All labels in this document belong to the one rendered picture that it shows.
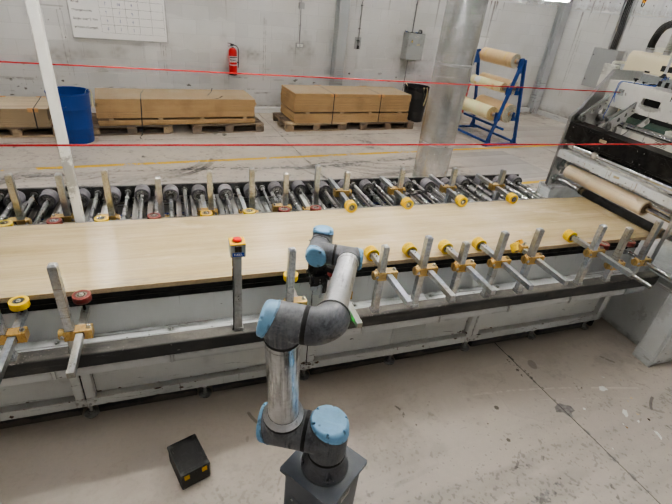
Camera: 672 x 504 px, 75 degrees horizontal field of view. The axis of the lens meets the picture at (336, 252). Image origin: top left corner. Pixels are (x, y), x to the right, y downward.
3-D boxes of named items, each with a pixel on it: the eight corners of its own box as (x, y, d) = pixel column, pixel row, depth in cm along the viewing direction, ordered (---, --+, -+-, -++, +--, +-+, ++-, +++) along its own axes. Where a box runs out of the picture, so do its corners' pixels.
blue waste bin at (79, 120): (100, 145, 630) (90, 93, 593) (53, 147, 607) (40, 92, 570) (100, 133, 675) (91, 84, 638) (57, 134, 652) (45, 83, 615)
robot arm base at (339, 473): (357, 461, 179) (360, 445, 174) (329, 496, 165) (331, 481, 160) (320, 435, 188) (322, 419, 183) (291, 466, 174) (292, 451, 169)
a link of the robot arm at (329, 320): (348, 325, 120) (366, 242, 183) (303, 317, 121) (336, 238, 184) (342, 360, 125) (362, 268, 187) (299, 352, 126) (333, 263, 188)
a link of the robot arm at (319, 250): (332, 251, 174) (337, 237, 185) (304, 247, 175) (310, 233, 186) (330, 271, 179) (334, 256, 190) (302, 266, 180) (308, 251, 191)
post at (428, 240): (416, 308, 258) (434, 237, 233) (411, 309, 256) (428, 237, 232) (414, 304, 260) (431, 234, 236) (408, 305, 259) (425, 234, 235)
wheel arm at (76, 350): (76, 379, 178) (74, 371, 176) (67, 380, 177) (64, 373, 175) (90, 312, 213) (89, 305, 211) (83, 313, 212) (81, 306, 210)
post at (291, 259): (291, 326, 234) (296, 249, 210) (285, 327, 233) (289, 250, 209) (290, 322, 237) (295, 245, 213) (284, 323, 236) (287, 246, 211)
